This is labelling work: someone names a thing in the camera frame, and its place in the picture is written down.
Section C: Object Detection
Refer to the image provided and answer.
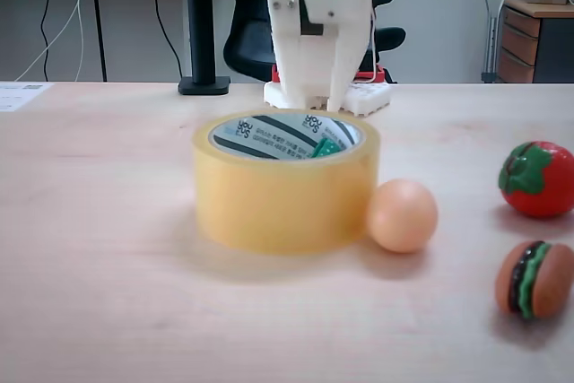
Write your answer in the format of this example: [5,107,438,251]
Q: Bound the green toy cucumber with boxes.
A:
[312,138,341,161]

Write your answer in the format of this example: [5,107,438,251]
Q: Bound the black office chair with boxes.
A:
[219,0,407,84]

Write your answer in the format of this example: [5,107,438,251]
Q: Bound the black stand pole with base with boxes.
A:
[178,0,231,96]

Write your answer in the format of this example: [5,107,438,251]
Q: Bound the grey metal crutches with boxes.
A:
[482,0,515,83]

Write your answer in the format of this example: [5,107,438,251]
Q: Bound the clear packing tape roll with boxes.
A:
[192,109,381,255]

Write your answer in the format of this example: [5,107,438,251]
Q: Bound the beige toy egg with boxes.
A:
[366,178,439,253]

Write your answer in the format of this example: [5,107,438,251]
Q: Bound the wooden drawer cabinet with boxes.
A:
[496,0,574,84]

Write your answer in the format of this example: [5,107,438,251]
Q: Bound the red toy tomato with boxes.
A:
[498,140,574,220]

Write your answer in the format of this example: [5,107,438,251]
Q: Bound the white printed paper sheet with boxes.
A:
[0,82,55,114]

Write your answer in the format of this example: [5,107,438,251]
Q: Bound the toy hamburger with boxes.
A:
[494,240,574,322]

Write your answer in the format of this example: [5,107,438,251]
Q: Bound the black cable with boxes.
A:
[39,0,127,83]
[146,0,184,82]

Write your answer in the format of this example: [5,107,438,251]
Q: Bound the white cable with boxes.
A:
[13,0,111,83]

